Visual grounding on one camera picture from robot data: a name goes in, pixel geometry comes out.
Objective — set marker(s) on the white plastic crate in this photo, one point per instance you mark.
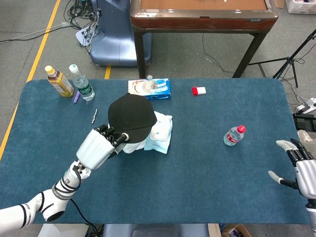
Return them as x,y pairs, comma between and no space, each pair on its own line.
301,6

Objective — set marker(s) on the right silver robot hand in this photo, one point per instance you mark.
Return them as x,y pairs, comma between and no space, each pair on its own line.
307,172

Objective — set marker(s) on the white foam mannequin head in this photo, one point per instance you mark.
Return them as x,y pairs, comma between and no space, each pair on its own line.
130,148

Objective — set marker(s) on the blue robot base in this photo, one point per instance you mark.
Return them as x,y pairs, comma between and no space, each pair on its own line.
116,37

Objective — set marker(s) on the black tripod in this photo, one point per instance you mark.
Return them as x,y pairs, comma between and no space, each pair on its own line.
288,61

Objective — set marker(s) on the yellow tea bottle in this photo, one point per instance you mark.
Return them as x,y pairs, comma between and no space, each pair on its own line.
60,85

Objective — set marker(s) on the black and white pen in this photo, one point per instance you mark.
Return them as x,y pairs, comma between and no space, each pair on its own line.
94,116

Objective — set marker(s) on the red label water bottle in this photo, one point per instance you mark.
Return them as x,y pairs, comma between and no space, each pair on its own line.
233,137

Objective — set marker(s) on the cardboard box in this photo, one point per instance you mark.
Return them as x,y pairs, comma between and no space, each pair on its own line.
235,231

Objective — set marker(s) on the white power strip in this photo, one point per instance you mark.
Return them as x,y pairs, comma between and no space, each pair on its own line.
306,106

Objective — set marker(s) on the black baseball cap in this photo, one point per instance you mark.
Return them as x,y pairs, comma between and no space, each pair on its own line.
133,116

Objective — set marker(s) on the purple marker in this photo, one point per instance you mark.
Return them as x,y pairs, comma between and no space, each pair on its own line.
77,97

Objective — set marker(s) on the black equipment box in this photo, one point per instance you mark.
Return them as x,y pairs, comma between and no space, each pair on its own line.
304,122

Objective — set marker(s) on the blue cookie box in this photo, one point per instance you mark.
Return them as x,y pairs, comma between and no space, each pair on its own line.
150,89

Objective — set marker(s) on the beige shoe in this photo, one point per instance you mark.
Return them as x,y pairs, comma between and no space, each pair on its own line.
305,135

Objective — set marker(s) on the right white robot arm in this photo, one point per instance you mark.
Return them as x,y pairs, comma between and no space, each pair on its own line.
311,214

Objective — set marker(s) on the red and white small box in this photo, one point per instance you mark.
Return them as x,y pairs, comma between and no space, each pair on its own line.
199,91

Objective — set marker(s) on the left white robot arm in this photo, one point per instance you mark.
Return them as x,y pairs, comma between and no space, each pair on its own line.
56,197

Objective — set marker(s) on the light blue wet wipes pack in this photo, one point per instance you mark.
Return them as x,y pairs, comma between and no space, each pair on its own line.
160,139

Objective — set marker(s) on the brown mahjong table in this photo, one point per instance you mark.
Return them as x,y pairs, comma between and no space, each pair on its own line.
202,21

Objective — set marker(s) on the blue table mat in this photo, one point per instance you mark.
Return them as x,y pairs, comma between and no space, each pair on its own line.
185,177

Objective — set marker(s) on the green label water bottle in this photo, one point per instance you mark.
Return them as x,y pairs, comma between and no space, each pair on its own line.
84,87

